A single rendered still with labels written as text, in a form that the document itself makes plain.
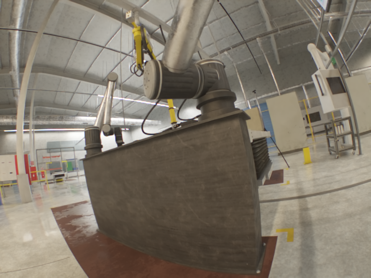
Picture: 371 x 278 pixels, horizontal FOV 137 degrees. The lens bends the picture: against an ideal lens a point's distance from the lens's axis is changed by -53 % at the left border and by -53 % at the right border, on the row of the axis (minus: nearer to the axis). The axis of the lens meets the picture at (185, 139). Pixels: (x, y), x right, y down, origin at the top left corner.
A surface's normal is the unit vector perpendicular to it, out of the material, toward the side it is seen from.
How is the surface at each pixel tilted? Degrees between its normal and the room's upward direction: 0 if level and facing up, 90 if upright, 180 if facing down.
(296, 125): 90
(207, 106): 90
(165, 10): 176
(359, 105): 90
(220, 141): 90
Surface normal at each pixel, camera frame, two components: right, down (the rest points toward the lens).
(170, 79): 0.47, 0.30
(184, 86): 0.43, 0.61
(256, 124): -0.58, 0.04
